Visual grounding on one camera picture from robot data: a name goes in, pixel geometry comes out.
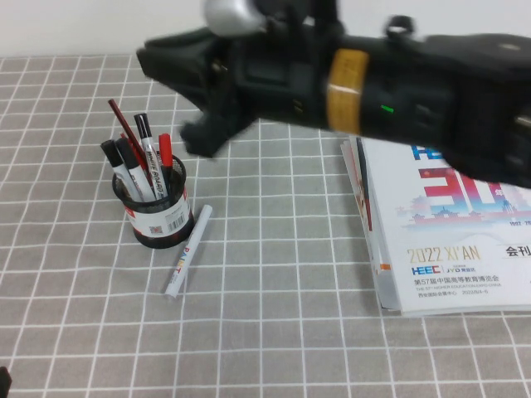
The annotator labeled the magazine with red cover picture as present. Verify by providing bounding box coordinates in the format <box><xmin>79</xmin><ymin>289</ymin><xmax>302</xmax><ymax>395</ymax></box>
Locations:
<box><xmin>340</xmin><ymin>138</ymin><xmax>393</xmax><ymax>310</ymax></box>

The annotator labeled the white marker black cap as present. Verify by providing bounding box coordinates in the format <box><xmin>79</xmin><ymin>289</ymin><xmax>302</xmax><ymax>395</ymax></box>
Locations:
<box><xmin>100</xmin><ymin>139</ymin><xmax>128</xmax><ymax>188</ymax></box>
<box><xmin>114</xmin><ymin>137</ymin><xmax>157</xmax><ymax>203</ymax></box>

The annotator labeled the silver whiteboard marker black cap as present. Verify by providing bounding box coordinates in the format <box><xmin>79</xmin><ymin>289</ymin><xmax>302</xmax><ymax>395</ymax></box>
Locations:
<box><xmin>133</xmin><ymin>112</ymin><xmax>170</xmax><ymax>201</ymax></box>

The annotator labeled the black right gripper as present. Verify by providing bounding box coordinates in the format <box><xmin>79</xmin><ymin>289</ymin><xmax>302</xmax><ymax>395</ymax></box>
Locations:
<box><xmin>135</xmin><ymin>7</ymin><xmax>345</xmax><ymax>159</ymax></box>

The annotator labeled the dark red pencil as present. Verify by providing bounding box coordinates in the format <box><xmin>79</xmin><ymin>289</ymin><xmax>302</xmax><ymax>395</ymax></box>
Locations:
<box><xmin>107</xmin><ymin>98</ymin><xmax>157</xmax><ymax>198</ymax></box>

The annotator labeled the red pen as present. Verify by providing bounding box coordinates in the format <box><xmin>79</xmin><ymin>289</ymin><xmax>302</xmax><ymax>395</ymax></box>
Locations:
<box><xmin>158</xmin><ymin>132</ymin><xmax>174</xmax><ymax>201</ymax></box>

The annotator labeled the grey white grid tablecloth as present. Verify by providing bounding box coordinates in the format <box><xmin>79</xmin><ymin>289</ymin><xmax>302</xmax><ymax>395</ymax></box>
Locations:
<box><xmin>0</xmin><ymin>56</ymin><xmax>531</xmax><ymax>398</ymax></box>

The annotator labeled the black cable loop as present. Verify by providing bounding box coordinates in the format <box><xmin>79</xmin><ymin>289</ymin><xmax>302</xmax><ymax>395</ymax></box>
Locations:
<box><xmin>383</xmin><ymin>15</ymin><xmax>416</xmax><ymax>38</ymax></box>

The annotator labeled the white HEEC expo magazine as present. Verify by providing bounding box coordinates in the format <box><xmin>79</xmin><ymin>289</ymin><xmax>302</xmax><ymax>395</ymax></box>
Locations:
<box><xmin>355</xmin><ymin>136</ymin><xmax>531</xmax><ymax>318</ymax></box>

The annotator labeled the black mesh pen holder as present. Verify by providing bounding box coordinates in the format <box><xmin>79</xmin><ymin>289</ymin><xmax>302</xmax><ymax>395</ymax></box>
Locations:
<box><xmin>111</xmin><ymin>153</ymin><xmax>196</xmax><ymax>250</ymax></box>

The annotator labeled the white PAINT marker pen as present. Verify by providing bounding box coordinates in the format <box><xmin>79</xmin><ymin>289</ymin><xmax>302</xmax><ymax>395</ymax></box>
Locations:
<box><xmin>163</xmin><ymin>204</ymin><xmax>214</xmax><ymax>299</ymax></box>

